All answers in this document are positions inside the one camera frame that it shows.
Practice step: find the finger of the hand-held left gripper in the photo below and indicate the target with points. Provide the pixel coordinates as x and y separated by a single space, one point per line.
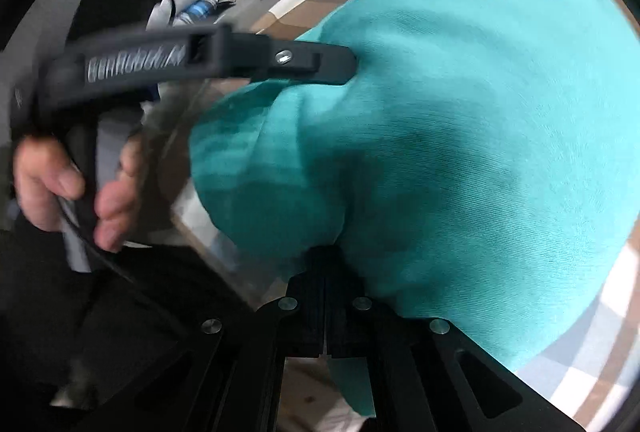
300 62

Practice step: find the teal sweatshirt with black stripes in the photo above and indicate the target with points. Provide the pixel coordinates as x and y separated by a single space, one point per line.
450 137

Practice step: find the blue bottle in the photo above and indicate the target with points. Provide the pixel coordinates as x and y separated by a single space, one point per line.
200 9

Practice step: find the person's left hand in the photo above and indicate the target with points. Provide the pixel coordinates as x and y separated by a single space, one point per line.
40 182

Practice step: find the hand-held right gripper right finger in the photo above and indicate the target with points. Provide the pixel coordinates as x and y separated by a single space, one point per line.
342 312

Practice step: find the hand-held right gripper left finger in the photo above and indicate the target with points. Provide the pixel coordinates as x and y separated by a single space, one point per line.
312 312

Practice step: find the checked tablecloth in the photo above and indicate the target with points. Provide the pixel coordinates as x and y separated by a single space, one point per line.
300 7

